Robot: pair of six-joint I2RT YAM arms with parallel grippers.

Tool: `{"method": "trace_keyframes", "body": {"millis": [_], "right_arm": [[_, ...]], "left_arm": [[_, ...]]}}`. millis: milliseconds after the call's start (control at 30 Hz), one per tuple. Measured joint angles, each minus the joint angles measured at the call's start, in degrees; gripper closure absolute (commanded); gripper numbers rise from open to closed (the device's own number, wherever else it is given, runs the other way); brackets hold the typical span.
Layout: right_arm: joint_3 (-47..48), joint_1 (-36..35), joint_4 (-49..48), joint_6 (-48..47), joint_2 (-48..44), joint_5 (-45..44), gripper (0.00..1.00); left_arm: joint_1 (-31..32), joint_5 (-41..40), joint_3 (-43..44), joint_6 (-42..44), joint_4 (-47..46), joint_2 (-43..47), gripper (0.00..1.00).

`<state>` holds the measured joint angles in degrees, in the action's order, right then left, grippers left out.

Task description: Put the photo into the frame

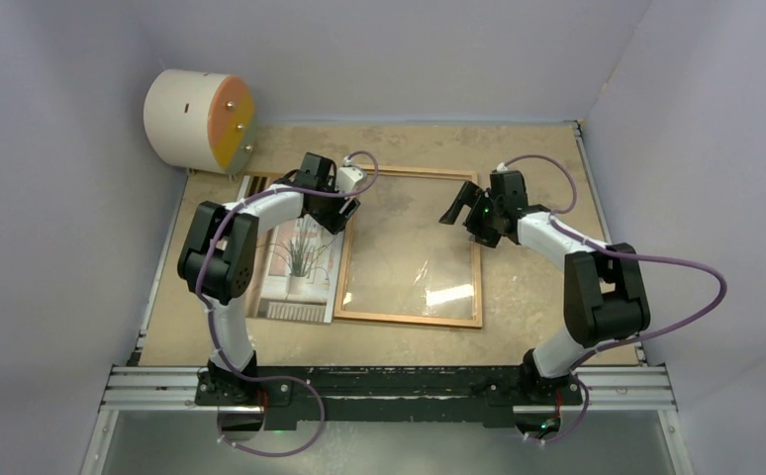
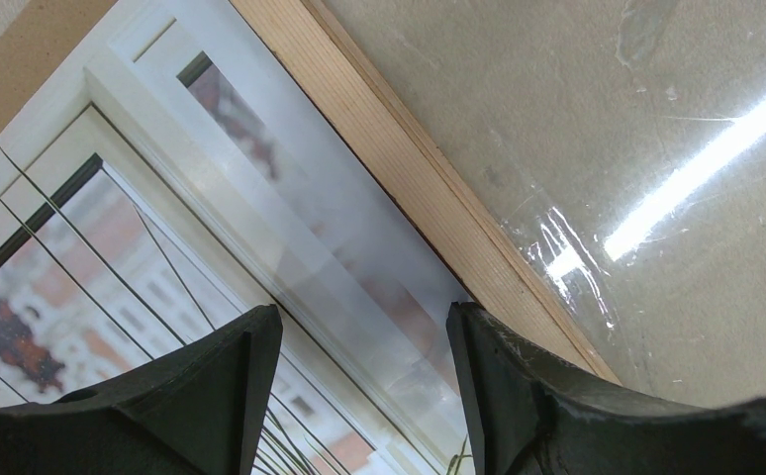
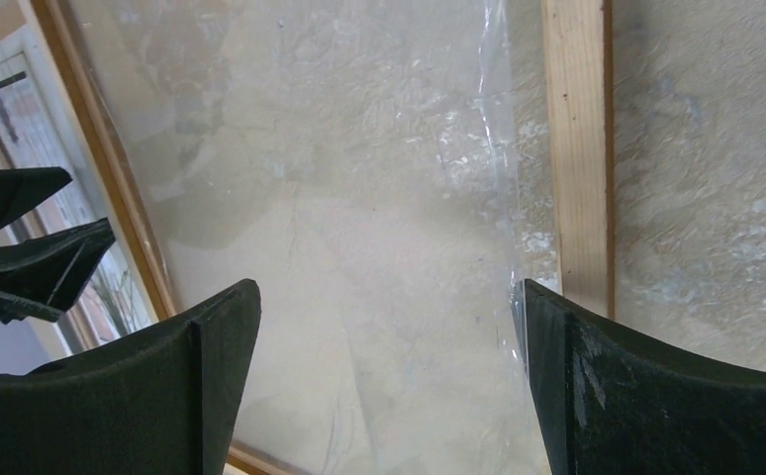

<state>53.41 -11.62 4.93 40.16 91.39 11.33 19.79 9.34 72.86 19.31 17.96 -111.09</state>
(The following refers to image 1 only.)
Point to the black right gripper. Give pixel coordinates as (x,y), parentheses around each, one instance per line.
(468,196)

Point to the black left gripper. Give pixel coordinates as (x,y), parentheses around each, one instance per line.
(335,222)

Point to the plant photo print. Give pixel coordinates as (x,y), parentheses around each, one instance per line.
(286,272)

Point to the wooden picture frame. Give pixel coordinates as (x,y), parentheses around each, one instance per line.
(409,320)

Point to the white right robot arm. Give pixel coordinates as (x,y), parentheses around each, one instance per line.
(604,299)

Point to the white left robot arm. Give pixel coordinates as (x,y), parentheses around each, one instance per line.
(232,350)

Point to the white cylindrical drum cabinet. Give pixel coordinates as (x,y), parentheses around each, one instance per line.
(200,120)

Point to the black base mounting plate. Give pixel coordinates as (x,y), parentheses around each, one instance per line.
(505,396)

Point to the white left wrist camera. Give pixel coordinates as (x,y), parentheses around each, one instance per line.
(349,178)

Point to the aluminium extrusion rail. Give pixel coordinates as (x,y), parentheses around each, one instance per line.
(611,388)

